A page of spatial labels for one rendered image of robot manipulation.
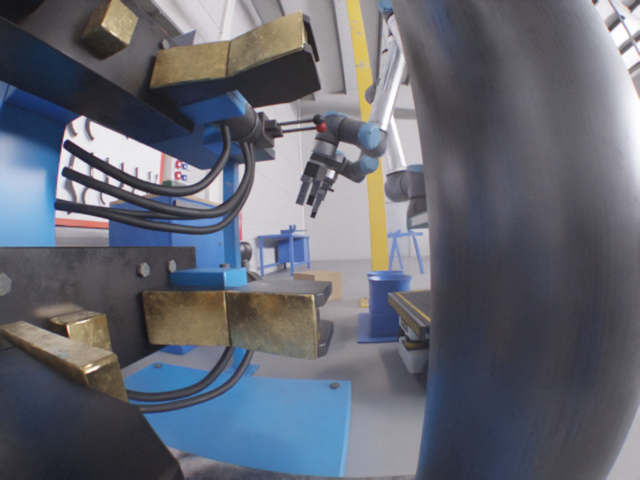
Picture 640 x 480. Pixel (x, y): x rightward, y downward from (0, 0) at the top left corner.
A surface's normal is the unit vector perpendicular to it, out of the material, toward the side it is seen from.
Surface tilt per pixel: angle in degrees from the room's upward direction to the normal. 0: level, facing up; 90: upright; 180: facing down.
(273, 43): 90
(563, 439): 90
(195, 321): 90
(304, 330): 90
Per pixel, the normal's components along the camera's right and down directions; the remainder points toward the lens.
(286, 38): -0.39, 0.00
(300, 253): -0.14, -0.01
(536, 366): -0.73, 0.02
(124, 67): 0.99, -0.05
